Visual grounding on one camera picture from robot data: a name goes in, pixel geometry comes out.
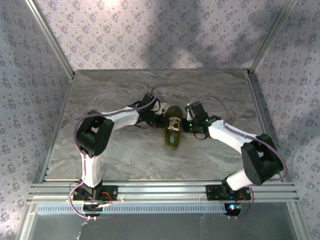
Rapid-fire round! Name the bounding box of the beige shoelace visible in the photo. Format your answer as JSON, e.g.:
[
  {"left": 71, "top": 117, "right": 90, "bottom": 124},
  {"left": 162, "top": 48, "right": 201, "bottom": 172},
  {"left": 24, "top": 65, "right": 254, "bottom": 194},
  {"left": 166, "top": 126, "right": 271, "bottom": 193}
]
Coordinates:
[{"left": 167, "top": 116, "right": 200, "bottom": 139}]

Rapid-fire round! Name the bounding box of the olive green shoe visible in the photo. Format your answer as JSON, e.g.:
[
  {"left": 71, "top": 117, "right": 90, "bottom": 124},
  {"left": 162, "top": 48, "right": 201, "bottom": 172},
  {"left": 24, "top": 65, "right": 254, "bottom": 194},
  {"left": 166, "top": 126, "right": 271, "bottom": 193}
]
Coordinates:
[{"left": 163, "top": 105, "right": 185, "bottom": 153}]

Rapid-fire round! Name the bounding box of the black right controller board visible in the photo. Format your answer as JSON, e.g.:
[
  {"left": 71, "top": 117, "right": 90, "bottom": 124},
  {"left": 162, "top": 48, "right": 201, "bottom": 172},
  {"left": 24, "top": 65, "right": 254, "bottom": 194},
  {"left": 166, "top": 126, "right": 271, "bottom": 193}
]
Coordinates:
[{"left": 224, "top": 202, "right": 243, "bottom": 216}]

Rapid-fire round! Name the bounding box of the black controller board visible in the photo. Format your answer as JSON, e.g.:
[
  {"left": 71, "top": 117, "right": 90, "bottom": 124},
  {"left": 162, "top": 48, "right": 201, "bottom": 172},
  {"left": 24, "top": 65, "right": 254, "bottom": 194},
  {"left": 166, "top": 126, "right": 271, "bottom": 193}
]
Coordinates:
[
  {"left": 224, "top": 202, "right": 243, "bottom": 216},
  {"left": 83, "top": 202, "right": 111, "bottom": 218}
]

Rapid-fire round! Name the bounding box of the black left controller board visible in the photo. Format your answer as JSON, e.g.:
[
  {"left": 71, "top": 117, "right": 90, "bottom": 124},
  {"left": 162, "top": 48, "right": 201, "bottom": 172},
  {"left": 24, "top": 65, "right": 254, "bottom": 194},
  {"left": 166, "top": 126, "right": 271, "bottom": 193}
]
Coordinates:
[{"left": 83, "top": 202, "right": 111, "bottom": 218}]

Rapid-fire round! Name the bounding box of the aluminium table side rail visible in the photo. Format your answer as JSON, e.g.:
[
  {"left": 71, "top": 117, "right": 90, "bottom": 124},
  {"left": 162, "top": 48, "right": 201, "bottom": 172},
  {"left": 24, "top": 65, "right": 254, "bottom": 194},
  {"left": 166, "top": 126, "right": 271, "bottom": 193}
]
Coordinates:
[
  {"left": 246, "top": 70, "right": 283, "bottom": 181},
  {"left": 32, "top": 74, "right": 76, "bottom": 183}
]

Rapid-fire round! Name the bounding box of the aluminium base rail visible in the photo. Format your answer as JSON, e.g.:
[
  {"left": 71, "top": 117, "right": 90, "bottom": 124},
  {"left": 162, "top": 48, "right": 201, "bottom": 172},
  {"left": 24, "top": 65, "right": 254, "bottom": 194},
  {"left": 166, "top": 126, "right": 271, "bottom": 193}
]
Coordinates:
[{"left": 27, "top": 179, "right": 300, "bottom": 204}]

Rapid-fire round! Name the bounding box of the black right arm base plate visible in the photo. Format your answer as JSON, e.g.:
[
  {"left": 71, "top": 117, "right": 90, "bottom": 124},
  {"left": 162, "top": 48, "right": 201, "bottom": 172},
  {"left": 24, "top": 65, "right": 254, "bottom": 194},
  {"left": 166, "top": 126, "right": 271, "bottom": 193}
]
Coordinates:
[{"left": 206, "top": 184, "right": 252, "bottom": 201}]

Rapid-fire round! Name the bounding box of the slotted grey cable duct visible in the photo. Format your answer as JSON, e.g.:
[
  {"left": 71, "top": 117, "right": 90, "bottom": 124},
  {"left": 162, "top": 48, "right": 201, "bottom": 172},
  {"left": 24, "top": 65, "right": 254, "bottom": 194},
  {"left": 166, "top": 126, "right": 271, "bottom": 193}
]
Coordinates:
[{"left": 34, "top": 201, "right": 235, "bottom": 215}]

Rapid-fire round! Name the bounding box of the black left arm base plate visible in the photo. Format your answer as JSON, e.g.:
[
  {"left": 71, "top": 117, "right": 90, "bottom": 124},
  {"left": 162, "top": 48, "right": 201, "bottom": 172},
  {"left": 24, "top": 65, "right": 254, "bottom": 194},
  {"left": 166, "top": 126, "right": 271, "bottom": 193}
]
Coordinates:
[{"left": 73, "top": 184, "right": 119, "bottom": 202}]

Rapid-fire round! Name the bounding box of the aluminium frame post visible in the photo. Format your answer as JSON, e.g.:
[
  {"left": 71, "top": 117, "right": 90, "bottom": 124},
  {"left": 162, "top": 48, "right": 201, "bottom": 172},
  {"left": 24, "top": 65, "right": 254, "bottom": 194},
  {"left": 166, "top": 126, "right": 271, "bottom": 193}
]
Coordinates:
[
  {"left": 287, "top": 202, "right": 311, "bottom": 240},
  {"left": 19, "top": 203, "right": 38, "bottom": 240},
  {"left": 248, "top": 0, "right": 300, "bottom": 76},
  {"left": 24, "top": 0, "right": 76, "bottom": 79}
]

